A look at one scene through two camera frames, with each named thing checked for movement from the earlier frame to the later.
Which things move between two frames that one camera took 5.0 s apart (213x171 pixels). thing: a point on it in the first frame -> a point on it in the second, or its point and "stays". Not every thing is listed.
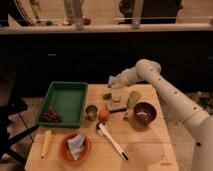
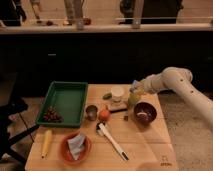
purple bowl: [145, 113] stays
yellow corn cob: [46, 143] stays
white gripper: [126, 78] -> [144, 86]
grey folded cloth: [75, 145] stays
